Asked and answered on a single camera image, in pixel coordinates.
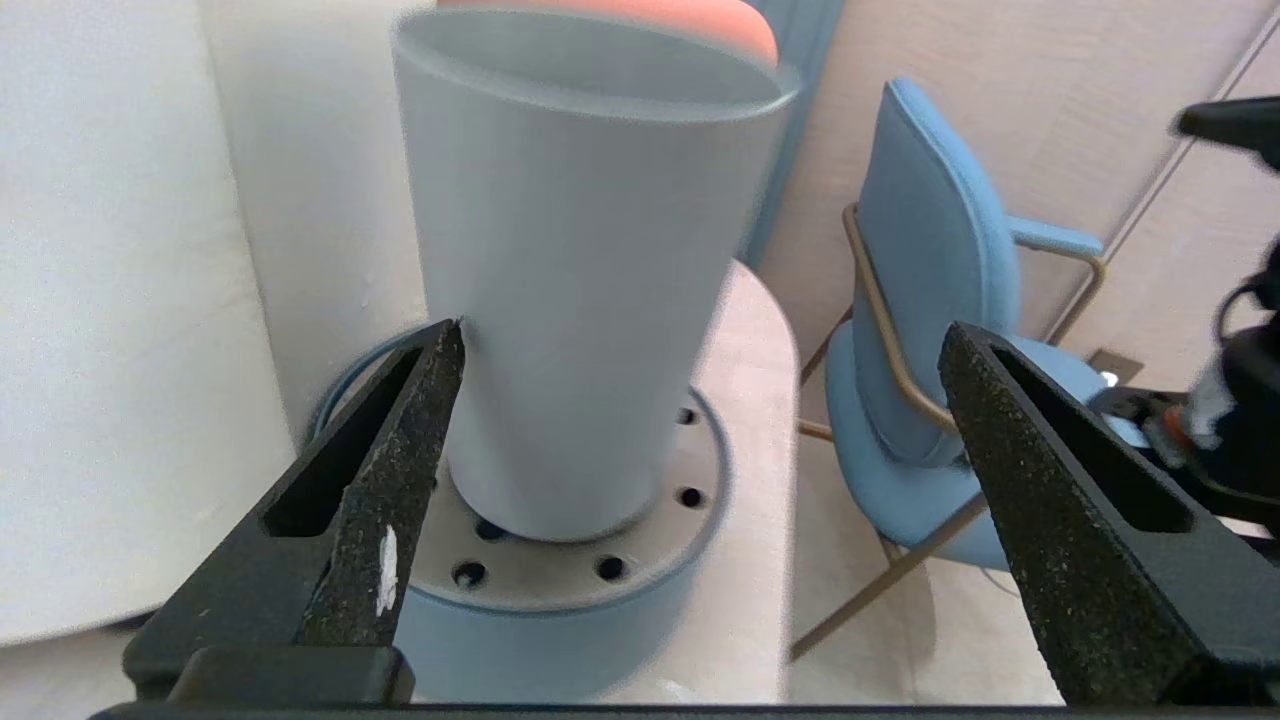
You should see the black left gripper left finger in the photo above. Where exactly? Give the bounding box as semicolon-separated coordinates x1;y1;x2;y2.
122;318;467;701

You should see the metal wall socket plate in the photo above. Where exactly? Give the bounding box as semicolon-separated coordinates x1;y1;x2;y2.
1088;348;1147;387

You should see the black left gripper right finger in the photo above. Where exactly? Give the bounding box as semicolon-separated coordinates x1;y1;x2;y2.
937;320;1280;706

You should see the light blue armchair brass frame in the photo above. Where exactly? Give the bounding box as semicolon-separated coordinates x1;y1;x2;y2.
790;78;1151;661

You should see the grey-blue plastic cup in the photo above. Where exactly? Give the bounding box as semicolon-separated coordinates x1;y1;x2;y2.
392;8;801;544

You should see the pink bolster on empty bench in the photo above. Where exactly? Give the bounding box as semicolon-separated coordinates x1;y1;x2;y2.
437;0;779;66

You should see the large blue perforated drip tray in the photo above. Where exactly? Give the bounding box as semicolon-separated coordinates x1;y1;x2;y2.
310;325;731;701

